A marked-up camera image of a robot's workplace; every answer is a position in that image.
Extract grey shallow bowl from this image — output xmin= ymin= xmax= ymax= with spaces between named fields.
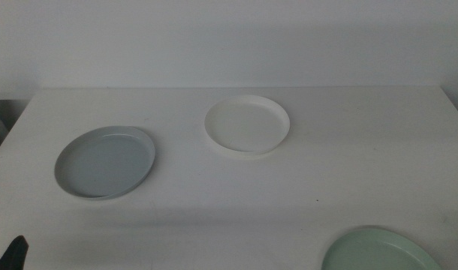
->
xmin=54 ymin=125 xmax=156 ymax=201

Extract white shallow bowl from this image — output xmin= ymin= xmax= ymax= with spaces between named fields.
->
xmin=203 ymin=94 xmax=291 ymax=157

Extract pale green shallow bowl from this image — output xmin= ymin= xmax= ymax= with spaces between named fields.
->
xmin=321 ymin=228 xmax=444 ymax=270

